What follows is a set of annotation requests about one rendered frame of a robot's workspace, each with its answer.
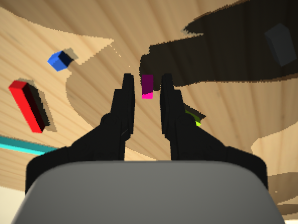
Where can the red rod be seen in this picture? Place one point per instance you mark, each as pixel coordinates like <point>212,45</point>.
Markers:
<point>24,98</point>

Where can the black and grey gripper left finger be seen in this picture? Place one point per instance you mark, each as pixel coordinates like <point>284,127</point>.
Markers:
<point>101,143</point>

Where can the turquoise rod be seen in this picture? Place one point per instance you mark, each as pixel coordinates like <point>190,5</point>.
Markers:
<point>24,146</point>

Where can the lime green rod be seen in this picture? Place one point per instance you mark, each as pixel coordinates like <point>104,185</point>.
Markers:
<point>196,118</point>

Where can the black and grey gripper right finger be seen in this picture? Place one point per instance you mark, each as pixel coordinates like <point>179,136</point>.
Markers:
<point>189,142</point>

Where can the small blue cube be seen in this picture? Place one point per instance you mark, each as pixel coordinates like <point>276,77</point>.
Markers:
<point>59,61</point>

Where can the magenta rectangular block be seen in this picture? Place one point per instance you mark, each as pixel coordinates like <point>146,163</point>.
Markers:
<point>147,86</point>

